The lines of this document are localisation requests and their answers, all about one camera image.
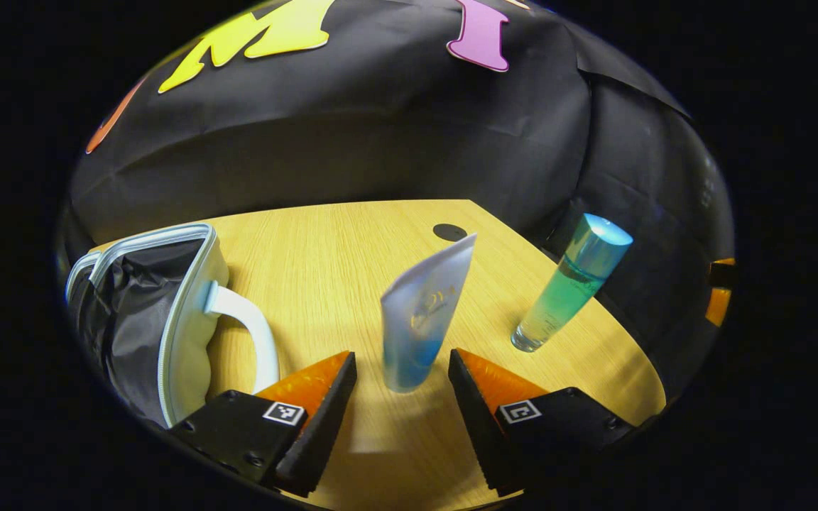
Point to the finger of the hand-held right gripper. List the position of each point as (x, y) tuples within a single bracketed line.
[(718, 306)]

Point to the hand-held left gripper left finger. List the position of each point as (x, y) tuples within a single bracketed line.
[(324, 426)]

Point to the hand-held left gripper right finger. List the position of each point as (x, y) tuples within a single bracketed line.
[(476, 426)]

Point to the translucent blue skincare tube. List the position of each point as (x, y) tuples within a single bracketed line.
[(416, 326)]

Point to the green bottle with blue cap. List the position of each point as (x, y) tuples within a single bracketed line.
[(572, 284)]

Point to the pale blue small suitcase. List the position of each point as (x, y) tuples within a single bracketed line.
[(196, 333)]

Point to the black round table grommet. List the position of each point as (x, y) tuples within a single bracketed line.
[(449, 232)]

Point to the black backdrop cloth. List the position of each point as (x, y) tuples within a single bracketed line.
[(380, 135)]

